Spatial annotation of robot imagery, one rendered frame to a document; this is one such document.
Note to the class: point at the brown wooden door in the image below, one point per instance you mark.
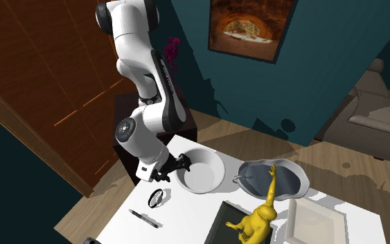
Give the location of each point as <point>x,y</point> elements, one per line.
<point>46,84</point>

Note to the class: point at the orange cave wall picture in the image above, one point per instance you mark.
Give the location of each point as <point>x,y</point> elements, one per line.
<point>245,30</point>

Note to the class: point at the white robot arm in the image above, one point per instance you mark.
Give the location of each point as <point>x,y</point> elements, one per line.
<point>132,71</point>

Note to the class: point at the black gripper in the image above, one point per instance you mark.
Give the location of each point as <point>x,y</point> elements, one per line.
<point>170,166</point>

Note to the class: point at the white round bowl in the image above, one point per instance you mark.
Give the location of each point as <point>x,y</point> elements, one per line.
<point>201,170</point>

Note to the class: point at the wavy white grey dish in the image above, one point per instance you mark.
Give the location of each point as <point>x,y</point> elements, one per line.
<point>282,179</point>

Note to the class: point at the black pen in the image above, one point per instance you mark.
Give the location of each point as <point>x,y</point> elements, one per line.
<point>144,219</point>

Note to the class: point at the magenta figure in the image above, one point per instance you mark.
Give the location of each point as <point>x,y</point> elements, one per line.
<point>172,50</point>

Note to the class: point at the grey sofa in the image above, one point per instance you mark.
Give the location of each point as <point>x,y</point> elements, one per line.
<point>367,131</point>

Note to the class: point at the dark flat tablet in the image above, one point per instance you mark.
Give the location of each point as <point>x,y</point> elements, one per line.
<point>223,219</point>

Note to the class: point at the yellow animal figure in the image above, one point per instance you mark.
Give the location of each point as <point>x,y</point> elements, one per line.
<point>259,223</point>

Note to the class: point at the small dark flat object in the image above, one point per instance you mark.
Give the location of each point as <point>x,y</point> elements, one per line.
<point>91,241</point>

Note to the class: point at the white square tray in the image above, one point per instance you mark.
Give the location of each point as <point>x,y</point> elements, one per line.
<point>316,219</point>

